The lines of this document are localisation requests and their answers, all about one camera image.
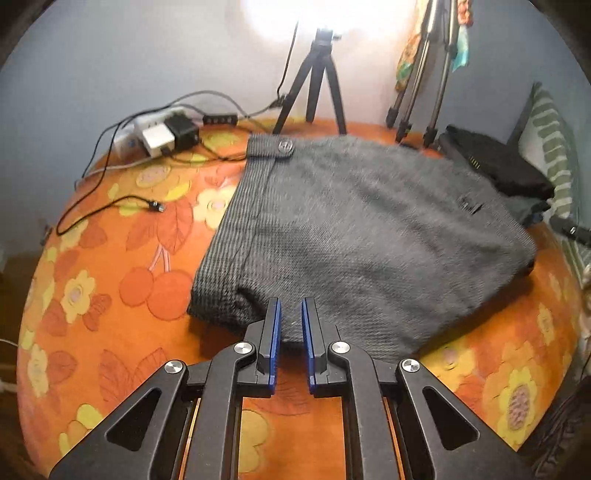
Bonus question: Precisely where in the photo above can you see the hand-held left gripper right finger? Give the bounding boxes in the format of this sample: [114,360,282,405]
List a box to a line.
[301,297,536,480]

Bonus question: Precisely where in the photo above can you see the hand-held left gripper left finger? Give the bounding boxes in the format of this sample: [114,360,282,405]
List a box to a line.
[48,297,283,480]

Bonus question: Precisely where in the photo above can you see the grey pants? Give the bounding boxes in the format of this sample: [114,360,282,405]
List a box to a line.
[187,134,539,365]

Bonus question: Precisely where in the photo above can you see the orange floral bed sheet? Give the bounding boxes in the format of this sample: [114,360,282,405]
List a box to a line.
[17,117,583,476]

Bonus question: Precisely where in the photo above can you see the black charger adapter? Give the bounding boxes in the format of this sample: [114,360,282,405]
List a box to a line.
[165,114,201,151]

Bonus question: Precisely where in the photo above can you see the white charger adapter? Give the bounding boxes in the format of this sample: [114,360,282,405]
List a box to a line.
[142,124,177,157]

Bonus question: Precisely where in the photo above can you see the white power strip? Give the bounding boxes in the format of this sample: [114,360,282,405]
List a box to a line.
[112,109,188,160]

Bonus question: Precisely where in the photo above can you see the small black tripod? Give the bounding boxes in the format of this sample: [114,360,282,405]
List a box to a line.
[272,28,348,136]

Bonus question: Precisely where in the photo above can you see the black folded cloth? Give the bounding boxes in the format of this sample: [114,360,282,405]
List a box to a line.
[436,124,555,199]

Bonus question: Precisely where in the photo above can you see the silver tripod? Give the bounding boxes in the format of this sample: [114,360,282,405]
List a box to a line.
[385,0,455,148]

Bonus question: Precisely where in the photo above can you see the green striped pillow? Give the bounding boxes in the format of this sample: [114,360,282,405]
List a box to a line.
[517,83,583,222]

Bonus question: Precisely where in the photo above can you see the colourful hanging cloth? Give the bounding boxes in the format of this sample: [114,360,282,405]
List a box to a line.
[394,0,472,93]

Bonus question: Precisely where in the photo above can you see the black usb cable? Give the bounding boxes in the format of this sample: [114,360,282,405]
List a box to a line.
[56,111,167,236]

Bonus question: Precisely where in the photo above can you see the grey cable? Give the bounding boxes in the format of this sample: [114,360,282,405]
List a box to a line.
[76,90,282,185]

